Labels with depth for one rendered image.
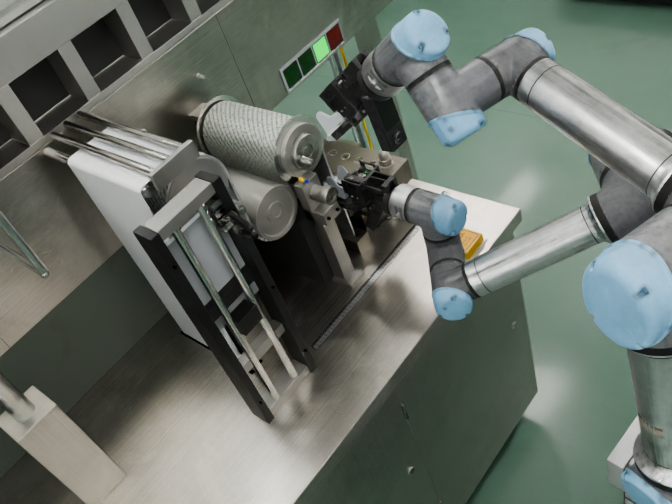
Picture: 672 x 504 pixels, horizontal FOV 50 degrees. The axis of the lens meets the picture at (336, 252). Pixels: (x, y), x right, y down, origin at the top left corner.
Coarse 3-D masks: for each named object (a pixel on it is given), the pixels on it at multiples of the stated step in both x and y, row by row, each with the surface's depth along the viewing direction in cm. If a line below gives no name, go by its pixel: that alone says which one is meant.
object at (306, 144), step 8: (304, 136) 147; (312, 136) 149; (296, 144) 146; (304, 144) 148; (312, 144) 149; (296, 152) 146; (304, 152) 148; (312, 152) 150; (296, 160) 147; (304, 168) 150
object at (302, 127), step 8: (296, 128) 146; (304, 128) 148; (312, 128) 149; (288, 136) 145; (296, 136) 147; (320, 136) 152; (288, 144) 145; (320, 144) 153; (288, 152) 146; (320, 152) 154; (288, 160) 147; (288, 168) 148; (296, 168) 149; (312, 168) 153; (296, 176) 150
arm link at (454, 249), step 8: (424, 240) 150; (448, 240) 147; (456, 240) 148; (432, 248) 149; (440, 248) 147; (448, 248) 147; (456, 248) 147; (432, 256) 148; (440, 256) 146; (448, 256) 145; (456, 256) 145; (464, 256) 153; (432, 264) 146
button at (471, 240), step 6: (462, 234) 166; (468, 234) 165; (474, 234) 165; (480, 234) 164; (462, 240) 164; (468, 240) 164; (474, 240) 163; (480, 240) 164; (468, 246) 163; (474, 246) 163; (468, 252) 162; (468, 258) 163
